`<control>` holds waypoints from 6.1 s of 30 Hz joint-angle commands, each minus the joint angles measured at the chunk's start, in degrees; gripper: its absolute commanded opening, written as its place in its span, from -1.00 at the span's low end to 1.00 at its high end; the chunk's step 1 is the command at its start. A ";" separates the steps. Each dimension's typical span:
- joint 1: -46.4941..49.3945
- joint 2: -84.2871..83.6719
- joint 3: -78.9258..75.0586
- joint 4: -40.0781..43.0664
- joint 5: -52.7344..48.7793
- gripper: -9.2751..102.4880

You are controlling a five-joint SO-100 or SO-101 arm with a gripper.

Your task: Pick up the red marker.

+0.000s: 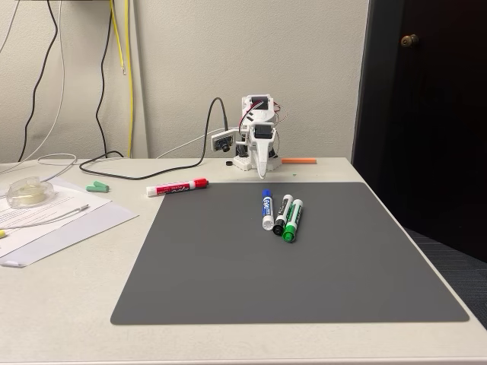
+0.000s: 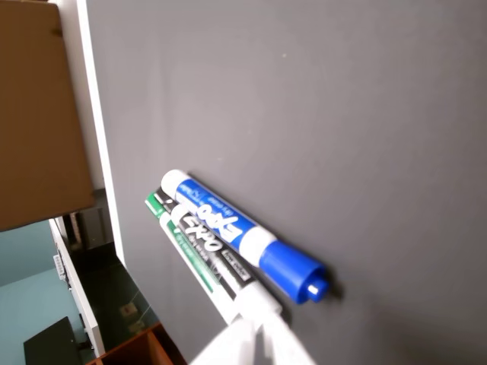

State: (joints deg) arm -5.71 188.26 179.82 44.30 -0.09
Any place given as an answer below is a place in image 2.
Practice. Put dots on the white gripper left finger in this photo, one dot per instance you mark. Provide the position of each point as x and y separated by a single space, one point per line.
232 344

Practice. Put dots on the brown cardboard box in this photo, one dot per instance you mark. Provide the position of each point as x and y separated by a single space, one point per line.
38 114

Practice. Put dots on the gray rectangular mat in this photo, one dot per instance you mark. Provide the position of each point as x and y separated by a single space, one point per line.
304 114

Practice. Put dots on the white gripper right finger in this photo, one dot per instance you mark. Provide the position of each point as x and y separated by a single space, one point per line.
287 346

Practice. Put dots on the brown wooden shelf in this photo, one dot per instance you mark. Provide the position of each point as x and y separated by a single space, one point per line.
137 348

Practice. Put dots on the green dry erase marker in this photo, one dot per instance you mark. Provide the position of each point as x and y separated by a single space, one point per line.
179 237

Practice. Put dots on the black dry erase marker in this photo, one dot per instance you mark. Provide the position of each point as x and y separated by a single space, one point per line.
207 239

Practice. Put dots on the black flat box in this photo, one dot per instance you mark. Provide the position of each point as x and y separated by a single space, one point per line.
53 344

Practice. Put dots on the blue dry erase marker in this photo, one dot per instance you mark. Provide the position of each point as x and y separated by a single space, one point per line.
228 224

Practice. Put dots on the white shelf panel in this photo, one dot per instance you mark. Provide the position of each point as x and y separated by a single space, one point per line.
81 300

